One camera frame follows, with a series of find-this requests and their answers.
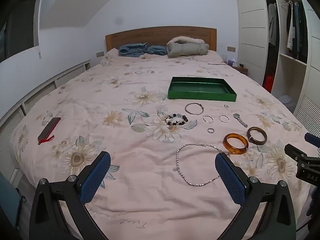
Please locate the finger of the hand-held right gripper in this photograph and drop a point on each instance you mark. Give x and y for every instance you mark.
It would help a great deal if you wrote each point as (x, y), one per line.
(311, 138)
(297, 153)

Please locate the white wardrobe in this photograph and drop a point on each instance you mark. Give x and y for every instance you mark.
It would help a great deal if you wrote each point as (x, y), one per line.
(252, 30)

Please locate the thin silver bangle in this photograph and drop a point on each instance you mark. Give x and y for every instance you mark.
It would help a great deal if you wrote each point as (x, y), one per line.
(186, 108)

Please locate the small blue folded towel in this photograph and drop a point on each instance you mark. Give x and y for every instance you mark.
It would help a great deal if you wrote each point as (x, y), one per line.
(157, 49)

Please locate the blue object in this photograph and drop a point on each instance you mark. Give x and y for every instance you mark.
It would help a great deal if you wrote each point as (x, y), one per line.
(10, 200)

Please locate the wooden headboard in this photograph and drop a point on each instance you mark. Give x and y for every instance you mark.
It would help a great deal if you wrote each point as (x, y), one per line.
(160, 36)

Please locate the white slatted panel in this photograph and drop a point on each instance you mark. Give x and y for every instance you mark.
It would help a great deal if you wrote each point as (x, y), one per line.
(37, 90)

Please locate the twisted silver hoop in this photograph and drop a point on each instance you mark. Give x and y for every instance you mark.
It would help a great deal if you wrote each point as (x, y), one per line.
(220, 118)
(204, 120)

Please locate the large blue folded blanket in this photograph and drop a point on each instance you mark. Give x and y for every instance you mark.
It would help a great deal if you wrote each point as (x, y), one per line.
(131, 49)

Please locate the floral pink bedsheet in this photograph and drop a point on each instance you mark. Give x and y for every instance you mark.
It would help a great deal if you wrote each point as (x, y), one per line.
(112, 100)

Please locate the wall socket plate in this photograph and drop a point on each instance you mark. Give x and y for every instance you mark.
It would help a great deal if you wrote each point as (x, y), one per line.
(100, 54)
(231, 49)

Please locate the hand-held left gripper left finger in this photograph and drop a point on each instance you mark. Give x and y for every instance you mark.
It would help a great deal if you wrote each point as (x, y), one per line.
(96, 177)

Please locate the grey hanging garment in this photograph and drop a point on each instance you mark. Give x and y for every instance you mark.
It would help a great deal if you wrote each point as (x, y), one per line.
(272, 25)

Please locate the green tray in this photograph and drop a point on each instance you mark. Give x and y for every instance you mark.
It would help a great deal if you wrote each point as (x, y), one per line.
(202, 88)

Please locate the window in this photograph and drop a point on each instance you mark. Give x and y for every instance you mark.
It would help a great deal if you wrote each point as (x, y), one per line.
(20, 25)

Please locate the dark hanging clothes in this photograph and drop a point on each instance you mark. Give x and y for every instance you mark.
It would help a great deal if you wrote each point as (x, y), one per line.
(297, 30)

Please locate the brown bangle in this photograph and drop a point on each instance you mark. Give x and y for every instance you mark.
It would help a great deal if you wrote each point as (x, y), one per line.
(263, 135)

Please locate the wooden nightstand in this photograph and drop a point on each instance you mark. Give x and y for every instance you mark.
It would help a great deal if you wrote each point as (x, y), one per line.
(243, 70)

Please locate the red and black pocket tool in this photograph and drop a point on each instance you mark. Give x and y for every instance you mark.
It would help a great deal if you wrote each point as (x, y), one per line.
(49, 129)

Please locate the amber bangle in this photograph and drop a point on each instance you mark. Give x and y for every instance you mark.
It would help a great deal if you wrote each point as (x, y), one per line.
(226, 143)

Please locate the person's right forearm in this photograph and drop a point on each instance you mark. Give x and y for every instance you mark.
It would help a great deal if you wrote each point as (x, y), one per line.
(313, 207)

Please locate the purple tissue box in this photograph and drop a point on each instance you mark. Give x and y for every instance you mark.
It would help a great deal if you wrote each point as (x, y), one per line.
(233, 63)

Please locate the grey fur-trimmed coat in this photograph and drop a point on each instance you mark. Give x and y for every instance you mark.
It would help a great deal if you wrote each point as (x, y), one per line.
(187, 47)

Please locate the red canister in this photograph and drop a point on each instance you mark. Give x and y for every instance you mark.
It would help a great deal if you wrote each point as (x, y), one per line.
(268, 82)

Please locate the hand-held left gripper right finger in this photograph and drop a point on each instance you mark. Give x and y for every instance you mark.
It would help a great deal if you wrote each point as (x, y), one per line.
(230, 180)

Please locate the silver wristwatch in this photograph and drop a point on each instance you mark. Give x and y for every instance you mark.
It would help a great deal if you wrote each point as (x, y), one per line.
(240, 120)

